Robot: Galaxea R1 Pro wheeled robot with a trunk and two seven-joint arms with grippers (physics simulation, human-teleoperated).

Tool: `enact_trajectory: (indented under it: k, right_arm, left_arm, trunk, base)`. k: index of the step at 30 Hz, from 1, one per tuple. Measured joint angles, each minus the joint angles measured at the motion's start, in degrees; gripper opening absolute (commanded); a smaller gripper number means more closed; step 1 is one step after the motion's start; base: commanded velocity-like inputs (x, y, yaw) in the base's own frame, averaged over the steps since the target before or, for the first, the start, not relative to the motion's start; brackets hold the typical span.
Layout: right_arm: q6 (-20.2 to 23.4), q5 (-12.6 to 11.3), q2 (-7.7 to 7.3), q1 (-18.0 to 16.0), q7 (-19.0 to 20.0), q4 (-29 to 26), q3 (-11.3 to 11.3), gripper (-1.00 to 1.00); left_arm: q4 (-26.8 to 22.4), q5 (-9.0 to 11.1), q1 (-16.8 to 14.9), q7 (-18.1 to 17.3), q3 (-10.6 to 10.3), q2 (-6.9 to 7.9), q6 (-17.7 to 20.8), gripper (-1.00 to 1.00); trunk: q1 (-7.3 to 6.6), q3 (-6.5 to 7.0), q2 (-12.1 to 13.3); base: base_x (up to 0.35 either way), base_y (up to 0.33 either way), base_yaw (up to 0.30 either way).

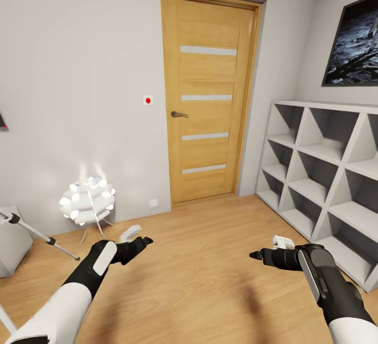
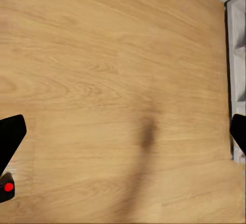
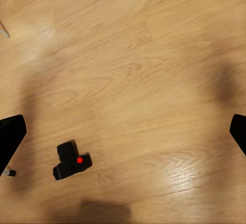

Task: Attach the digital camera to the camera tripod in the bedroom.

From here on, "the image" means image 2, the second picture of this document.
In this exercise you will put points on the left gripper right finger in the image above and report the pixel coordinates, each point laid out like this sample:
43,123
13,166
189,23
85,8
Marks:
238,131

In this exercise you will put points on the digital camera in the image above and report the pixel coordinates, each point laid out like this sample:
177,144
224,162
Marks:
7,189

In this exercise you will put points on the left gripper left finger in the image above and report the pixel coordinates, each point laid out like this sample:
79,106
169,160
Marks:
12,131

